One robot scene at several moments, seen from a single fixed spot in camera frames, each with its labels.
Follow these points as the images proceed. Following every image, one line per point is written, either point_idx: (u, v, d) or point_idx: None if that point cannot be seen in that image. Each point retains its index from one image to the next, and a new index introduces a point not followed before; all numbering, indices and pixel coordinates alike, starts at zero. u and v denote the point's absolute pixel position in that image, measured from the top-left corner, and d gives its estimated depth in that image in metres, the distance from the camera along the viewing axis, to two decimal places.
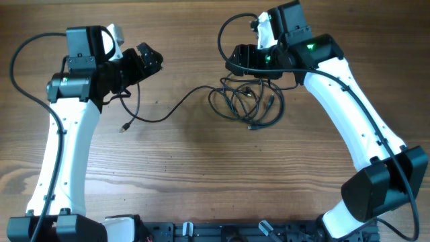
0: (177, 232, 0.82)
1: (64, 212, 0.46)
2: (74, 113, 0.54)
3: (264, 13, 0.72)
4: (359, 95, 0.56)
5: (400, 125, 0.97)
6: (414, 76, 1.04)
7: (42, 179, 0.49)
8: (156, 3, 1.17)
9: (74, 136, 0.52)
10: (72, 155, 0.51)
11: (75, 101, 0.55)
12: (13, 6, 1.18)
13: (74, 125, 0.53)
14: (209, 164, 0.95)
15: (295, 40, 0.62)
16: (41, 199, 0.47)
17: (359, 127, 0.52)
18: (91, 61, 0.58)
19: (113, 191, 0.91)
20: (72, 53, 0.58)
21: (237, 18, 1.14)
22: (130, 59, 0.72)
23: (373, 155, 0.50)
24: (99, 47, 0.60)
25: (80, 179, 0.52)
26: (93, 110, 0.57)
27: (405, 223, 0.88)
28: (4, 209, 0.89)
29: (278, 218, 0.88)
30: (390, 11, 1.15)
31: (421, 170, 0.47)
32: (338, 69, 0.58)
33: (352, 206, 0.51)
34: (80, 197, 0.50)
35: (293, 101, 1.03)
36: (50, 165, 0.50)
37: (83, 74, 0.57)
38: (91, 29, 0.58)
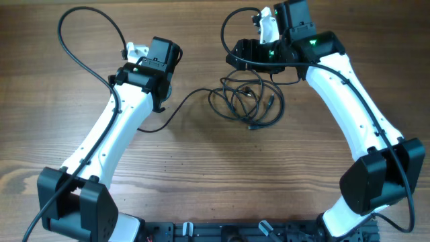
0: (177, 232, 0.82)
1: (93, 179, 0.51)
2: (132, 101, 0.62)
3: (267, 9, 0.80)
4: (359, 89, 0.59)
5: (400, 125, 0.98)
6: (414, 75, 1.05)
7: (84, 144, 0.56)
8: (156, 3, 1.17)
9: (126, 119, 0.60)
10: (117, 134, 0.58)
11: (138, 89, 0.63)
12: (13, 7, 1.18)
13: (130, 109, 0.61)
14: (209, 164, 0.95)
15: (298, 36, 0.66)
16: (77, 160, 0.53)
17: (359, 117, 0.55)
18: (162, 66, 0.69)
19: (113, 190, 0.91)
20: (150, 56, 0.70)
21: (237, 19, 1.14)
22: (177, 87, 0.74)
23: (371, 144, 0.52)
24: (172, 61, 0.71)
25: (116, 158, 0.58)
26: (145, 108, 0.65)
27: (404, 222, 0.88)
28: (5, 209, 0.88)
29: (278, 218, 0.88)
30: (390, 11, 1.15)
31: (417, 162, 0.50)
32: (340, 64, 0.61)
33: (350, 196, 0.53)
34: (109, 174, 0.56)
35: (293, 101, 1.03)
36: (97, 134, 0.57)
37: (152, 72, 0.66)
38: (172, 46, 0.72)
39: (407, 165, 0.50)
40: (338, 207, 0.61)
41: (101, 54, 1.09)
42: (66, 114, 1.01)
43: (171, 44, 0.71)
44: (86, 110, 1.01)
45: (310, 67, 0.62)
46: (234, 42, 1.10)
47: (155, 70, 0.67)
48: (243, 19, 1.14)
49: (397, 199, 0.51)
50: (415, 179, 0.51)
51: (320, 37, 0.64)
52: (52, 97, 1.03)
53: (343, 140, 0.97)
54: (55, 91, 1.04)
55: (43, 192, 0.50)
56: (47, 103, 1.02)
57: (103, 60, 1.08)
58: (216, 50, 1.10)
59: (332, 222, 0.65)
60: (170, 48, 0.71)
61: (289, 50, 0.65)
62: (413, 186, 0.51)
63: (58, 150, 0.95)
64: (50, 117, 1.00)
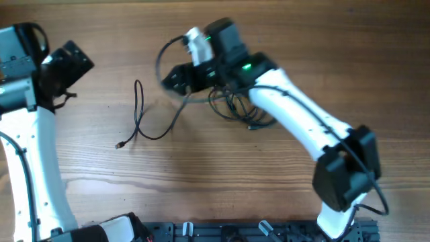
0: (177, 232, 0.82)
1: (55, 231, 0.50)
2: (27, 130, 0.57)
3: (193, 30, 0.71)
4: (299, 95, 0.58)
5: (400, 125, 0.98)
6: (414, 76, 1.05)
7: (19, 208, 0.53)
8: (155, 3, 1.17)
9: (33, 151, 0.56)
10: (40, 177, 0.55)
11: (23, 111, 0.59)
12: (13, 5, 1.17)
13: (31, 138, 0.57)
14: (209, 164, 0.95)
15: (235, 62, 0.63)
16: (25, 227, 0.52)
17: (303, 124, 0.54)
18: (28, 63, 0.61)
19: (113, 191, 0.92)
20: (4, 58, 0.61)
21: (238, 19, 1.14)
22: (61, 59, 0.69)
23: (323, 144, 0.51)
24: (34, 48, 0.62)
25: (59, 189, 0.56)
26: (48, 118, 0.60)
27: (404, 222, 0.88)
28: (4, 210, 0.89)
29: (278, 218, 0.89)
30: (390, 11, 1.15)
31: (372, 146, 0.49)
32: (275, 78, 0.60)
33: (325, 197, 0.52)
34: (66, 208, 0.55)
35: None
36: (21, 188, 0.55)
37: (23, 75, 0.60)
38: (19, 30, 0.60)
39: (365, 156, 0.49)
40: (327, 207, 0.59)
41: (101, 54, 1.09)
42: (65, 114, 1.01)
43: (17, 27, 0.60)
44: (87, 110, 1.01)
45: (252, 90, 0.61)
46: None
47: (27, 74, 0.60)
48: (243, 19, 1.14)
49: (367, 187, 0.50)
50: (377, 162, 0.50)
51: (252, 59, 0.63)
52: None
53: None
54: None
55: None
56: None
57: (103, 60, 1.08)
58: None
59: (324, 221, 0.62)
60: (20, 35, 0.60)
61: (229, 80, 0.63)
62: (376, 170, 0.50)
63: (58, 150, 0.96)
64: None
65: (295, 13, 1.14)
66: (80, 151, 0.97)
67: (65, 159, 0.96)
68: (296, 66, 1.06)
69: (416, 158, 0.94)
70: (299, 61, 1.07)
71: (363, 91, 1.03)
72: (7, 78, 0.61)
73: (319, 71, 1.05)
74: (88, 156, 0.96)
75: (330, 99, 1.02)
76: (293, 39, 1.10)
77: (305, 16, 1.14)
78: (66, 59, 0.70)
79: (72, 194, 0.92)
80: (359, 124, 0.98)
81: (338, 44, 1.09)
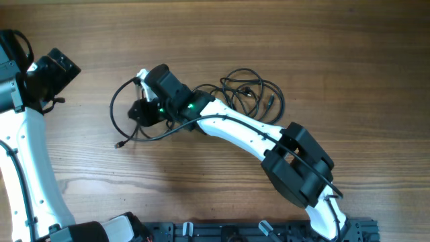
0: (177, 232, 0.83)
1: (54, 227, 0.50)
2: (15, 130, 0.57)
3: (142, 70, 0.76)
4: (238, 114, 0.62)
5: (400, 125, 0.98)
6: (414, 75, 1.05)
7: (15, 208, 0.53)
8: (155, 3, 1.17)
9: (25, 151, 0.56)
10: (35, 177, 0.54)
11: (10, 112, 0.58)
12: (13, 6, 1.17)
13: (21, 139, 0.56)
14: (209, 164, 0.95)
15: (180, 105, 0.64)
16: (23, 226, 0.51)
17: (244, 136, 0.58)
18: (12, 65, 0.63)
19: (113, 191, 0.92)
20: None
21: (238, 19, 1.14)
22: (48, 66, 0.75)
23: (263, 150, 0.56)
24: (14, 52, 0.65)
25: (52, 187, 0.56)
26: (36, 119, 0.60)
27: (404, 222, 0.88)
28: (5, 209, 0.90)
29: (277, 217, 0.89)
30: (390, 11, 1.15)
31: (306, 140, 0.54)
32: (213, 107, 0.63)
33: (289, 196, 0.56)
34: (63, 206, 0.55)
35: (293, 101, 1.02)
36: (14, 189, 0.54)
37: (7, 79, 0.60)
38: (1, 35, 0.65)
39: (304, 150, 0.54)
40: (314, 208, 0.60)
41: (101, 54, 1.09)
42: (65, 114, 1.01)
43: None
44: (87, 110, 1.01)
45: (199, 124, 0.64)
46: (234, 43, 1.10)
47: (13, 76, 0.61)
48: (243, 19, 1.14)
49: (318, 178, 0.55)
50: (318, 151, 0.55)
51: (193, 97, 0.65)
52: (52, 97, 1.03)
53: (344, 140, 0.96)
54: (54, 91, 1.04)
55: None
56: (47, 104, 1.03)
57: (103, 60, 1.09)
58: (216, 50, 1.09)
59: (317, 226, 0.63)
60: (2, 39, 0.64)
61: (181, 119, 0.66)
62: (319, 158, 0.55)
63: (58, 150, 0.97)
64: (50, 117, 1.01)
65: (295, 13, 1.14)
66: (80, 151, 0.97)
67: (65, 159, 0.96)
68: (296, 66, 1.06)
69: (417, 158, 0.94)
70: (299, 61, 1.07)
71: (363, 91, 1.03)
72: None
73: (319, 70, 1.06)
74: (88, 156, 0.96)
75: (330, 99, 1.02)
76: (293, 39, 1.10)
77: (304, 16, 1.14)
78: (52, 66, 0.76)
79: (73, 194, 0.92)
80: (359, 124, 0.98)
81: (338, 44, 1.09)
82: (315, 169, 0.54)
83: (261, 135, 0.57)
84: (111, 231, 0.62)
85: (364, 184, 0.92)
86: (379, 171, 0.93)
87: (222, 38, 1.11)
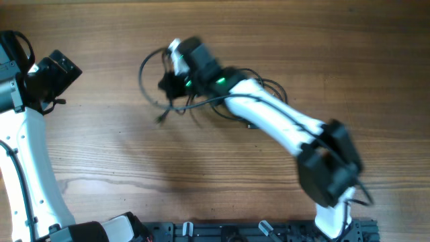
0: (177, 232, 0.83)
1: (54, 228, 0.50)
2: (15, 130, 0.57)
3: (174, 42, 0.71)
4: (274, 101, 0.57)
5: (400, 125, 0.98)
6: (414, 76, 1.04)
7: (15, 208, 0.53)
8: (155, 3, 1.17)
9: (25, 152, 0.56)
10: (34, 176, 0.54)
11: (11, 112, 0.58)
12: (13, 6, 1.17)
13: (21, 138, 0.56)
14: (209, 164, 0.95)
15: (209, 76, 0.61)
16: (23, 226, 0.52)
17: (279, 124, 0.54)
18: (13, 65, 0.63)
19: (113, 191, 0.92)
20: None
21: (237, 19, 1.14)
22: (48, 68, 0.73)
23: (297, 141, 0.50)
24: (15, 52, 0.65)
25: (52, 187, 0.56)
26: (37, 118, 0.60)
27: (404, 222, 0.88)
28: (5, 209, 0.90)
29: (277, 217, 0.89)
30: (390, 11, 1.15)
31: (347, 139, 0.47)
32: (246, 87, 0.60)
33: (314, 195, 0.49)
34: (63, 206, 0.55)
35: (293, 101, 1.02)
36: (14, 189, 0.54)
37: (7, 79, 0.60)
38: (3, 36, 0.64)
39: (341, 148, 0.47)
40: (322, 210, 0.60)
41: (101, 54, 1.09)
42: (66, 114, 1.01)
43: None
44: (87, 110, 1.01)
45: (228, 99, 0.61)
46: (234, 43, 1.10)
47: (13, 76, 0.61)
48: (243, 19, 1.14)
49: (352, 181, 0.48)
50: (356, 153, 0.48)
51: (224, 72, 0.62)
52: None
53: None
54: None
55: None
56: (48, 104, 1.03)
57: (103, 60, 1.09)
58: (216, 50, 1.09)
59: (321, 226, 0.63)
60: (3, 39, 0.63)
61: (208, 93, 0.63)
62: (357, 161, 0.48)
63: (58, 150, 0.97)
64: (50, 117, 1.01)
65: (295, 13, 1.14)
66: (80, 151, 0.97)
67: (66, 159, 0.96)
68: (296, 66, 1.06)
69: (417, 158, 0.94)
70: (299, 61, 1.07)
71: (363, 91, 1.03)
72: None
73: (319, 71, 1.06)
74: (88, 156, 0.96)
75: (330, 99, 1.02)
76: (293, 39, 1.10)
77: (304, 16, 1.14)
78: (52, 68, 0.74)
79: (73, 194, 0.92)
80: (359, 124, 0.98)
81: (338, 44, 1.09)
82: (351, 171, 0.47)
83: (297, 125, 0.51)
84: (111, 231, 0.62)
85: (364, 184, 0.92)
86: (379, 171, 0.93)
87: (222, 39, 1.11)
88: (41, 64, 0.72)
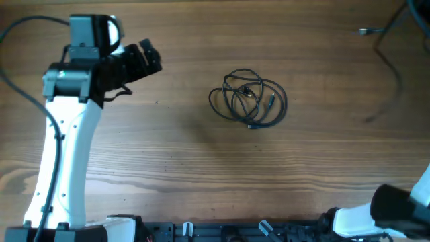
0: (177, 232, 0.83)
1: (62, 226, 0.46)
2: (72, 115, 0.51)
3: None
4: None
5: (399, 124, 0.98)
6: (415, 76, 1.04)
7: (39, 189, 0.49)
8: (155, 3, 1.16)
9: (72, 142, 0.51)
10: (68, 167, 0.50)
11: (74, 100, 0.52)
12: (13, 6, 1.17)
13: (73, 128, 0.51)
14: (209, 164, 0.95)
15: None
16: (37, 211, 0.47)
17: None
18: (94, 52, 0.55)
19: (113, 191, 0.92)
20: (74, 42, 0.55)
21: (237, 18, 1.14)
22: (132, 54, 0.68)
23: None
24: (104, 39, 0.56)
25: (79, 183, 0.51)
26: (95, 110, 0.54)
27: None
28: (6, 209, 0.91)
29: (277, 218, 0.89)
30: (390, 11, 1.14)
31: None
32: None
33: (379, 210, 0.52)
34: (80, 204, 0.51)
35: (293, 101, 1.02)
36: (46, 173, 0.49)
37: (84, 66, 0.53)
38: (97, 18, 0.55)
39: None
40: (358, 220, 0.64)
41: None
42: None
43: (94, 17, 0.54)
44: None
45: None
46: (233, 43, 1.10)
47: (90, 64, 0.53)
48: (244, 18, 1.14)
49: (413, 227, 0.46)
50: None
51: None
52: None
53: (343, 140, 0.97)
54: None
55: None
56: None
57: None
58: (216, 50, 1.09)
59: (340, 224, 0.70)
60: (95, 22, 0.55)
61: None
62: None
63: None
64: None
65: (295, 13, 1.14)
66: None
67: None
68: (296, 66, 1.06)
69: (416, 158, 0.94)
70: (299, 61, 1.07)
71: (363, 92, 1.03)
72: (72, 62, 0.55)
73: (319, 71, 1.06)
74: None
75: (330, 99, 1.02)
76: (293, 39, 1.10)
77: (304, 16, 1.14)
78: (137, 56, 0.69)
79: None
80: (358, 124, 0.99)
81: (338, 44, 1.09)
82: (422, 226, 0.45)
83: None
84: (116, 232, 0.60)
85: (363, 185, 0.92)
86: (378, 171, 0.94)
87: (222, 39, 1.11)
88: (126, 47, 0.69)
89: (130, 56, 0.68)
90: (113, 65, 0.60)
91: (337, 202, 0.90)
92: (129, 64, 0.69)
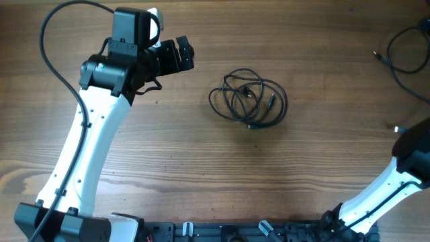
0: (177, 232, 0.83)
1: (71, 212, 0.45)
2: (101, 107, 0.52)
3: None
4: None
5: (399, 124, 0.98)
6: (414, 76, 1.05)
7: (58, 171, 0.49)
8: (155, 3, 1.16)
9: (98, 132, 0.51)
10: (89, 154, 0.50)
11: (107, 93, 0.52)
12: (13, 6, 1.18)
13: (101, 119, 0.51)
14: (210, 165, 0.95)
15: None
16: (52, 192, 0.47)
17: None
18: (133, 50, 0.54)
19: (113, 191, 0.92)
20: (115, 36, 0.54)
21: (236, 19, 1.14)
22: (167, 50, 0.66)
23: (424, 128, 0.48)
24: (144, 38, 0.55)
25: (97, 171, 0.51)
26: (125, 107, 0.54)
27: (405, 222, 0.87)
28: (5, 209, 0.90)
29: (277, 218, 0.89)
30: (390, 11, 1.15)
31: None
32: None
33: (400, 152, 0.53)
34: (93, 193, 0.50)
35: (293, 101, 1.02)
36: (68, 158, 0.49)
37: (121, 63, 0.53)
38: (140, 15, 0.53)
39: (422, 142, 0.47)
40: (373, 188, 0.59)
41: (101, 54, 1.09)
42: (65, 114, 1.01)
43: (138, 15, 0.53)
44: None
45: None
46: (233, 42, 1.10)
47: (127, 62, 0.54)
48: (243, 18, 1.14)
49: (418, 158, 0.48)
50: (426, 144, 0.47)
51: None
52: (52, 97, 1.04)
53: (343, 140, 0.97)
54: (55, 91, 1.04)
55: (23, 226, 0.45)
56: (47, 104, 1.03)
57: None
58: (216, 50, 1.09)
59: (346, 212, 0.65)
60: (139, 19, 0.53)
61: None
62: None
63: (58, 150, 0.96)
64: (50, 117, 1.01)
65: (295, 13, 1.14)
66: None
67: None
68: (296, 66, 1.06)
69: None
70: (299, 61, 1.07)
71: (364, 91, 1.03)
72: (109, 56, 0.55)
73: (319, 71, 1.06)
74: None
75: (330, 99, 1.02)
76: (293, 39, 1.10)
77: (304, 16, 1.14)
78: (172, 51, 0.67)
79: None
80: (359, 124, 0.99)
81: (338, 44, 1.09)
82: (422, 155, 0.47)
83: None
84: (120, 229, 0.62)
85: (363, 184, 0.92)
86: (379, 171, 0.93)
87: (222, 38, 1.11)
88: (162, 42, 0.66)
89: (165, 50, 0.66)
90: (148, 60, 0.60)
91: (338, 202, 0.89)
92: (163, 58, 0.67)
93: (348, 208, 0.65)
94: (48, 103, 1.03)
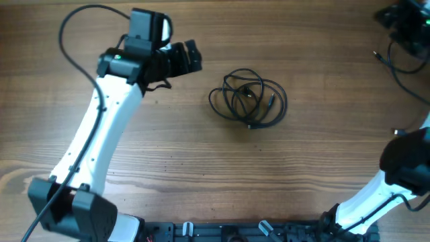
0: (177, 232, 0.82)
1: (83, 187, 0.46)
2: (117, 92, 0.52)
3: None
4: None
5: (399, 124, 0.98)
6: (415, 75, 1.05)
7: (72, 148, 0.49)
8: (155, 3, 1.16)
9: (113, 115, 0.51)
10: (103, 136, 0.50)
11: (122, 81, 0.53)
12: (13, 6, 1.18)
13: (116, 104, 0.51)
14: (211, 164, 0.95)
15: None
16: (65, 169, 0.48)
17: None
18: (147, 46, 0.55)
19: (113, 190, 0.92)
20: (131, 33, 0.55)
21: (236, 19, 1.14)
22: (177, 52, 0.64)
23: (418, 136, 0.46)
24: (160, 36, 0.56)
25: (109, 153, 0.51)
26: (138, 95, 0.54)
27: (405, 222, 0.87)
28: (5, 209, 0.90)
29: (277, 218, 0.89)
30: None
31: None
32: None
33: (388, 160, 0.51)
34: (104, 173, 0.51)
35: (293, 101, 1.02)
36: (82, 138, 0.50)
37: (136, 56, 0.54)
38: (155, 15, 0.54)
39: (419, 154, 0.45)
40: (366, 194, 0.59)
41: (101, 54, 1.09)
42: (65, 114, 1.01)
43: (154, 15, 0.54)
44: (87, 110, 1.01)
45: None
46: (233, 42, 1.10)
47: (142, 56, 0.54)
48: (243, 19, 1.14)
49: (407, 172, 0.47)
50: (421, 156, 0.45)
51: None
52: (52, 97, 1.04)
53: (342, 140, 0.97)
54: (55, 91, 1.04)
55: (35, 200, 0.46)
56: (46, 104, 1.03)
57: None
58: (216, 50, 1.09)
59: (342, 214, 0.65)
60: (154, 19, 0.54)
61: None
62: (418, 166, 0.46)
63: (58, 150, 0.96)
64: (50, 117, 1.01)
65: (295, 13, 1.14)
66: None
67: None
68: (296, 66, 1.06)
69: None
70: (299, 61, 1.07)
71: (363, 91, 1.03)
72: (125, 50, 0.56)
73: (319, 71, 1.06)
74: None
75: (330, 99, 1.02)
76: (293, 39, 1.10)
77: (304, 16, 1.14)
78: (181, 53, 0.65)
79: None
80: (359, 124, 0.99)
81: (338, 44, 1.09)
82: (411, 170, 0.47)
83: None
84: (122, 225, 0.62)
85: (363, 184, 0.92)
86: None
87: (222, 39, 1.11)
88: (173, 44, 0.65)
89: (175, 52, 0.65)
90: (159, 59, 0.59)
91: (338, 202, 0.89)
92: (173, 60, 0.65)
93: (344, 210, 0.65)
94: (48, 103, 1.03)
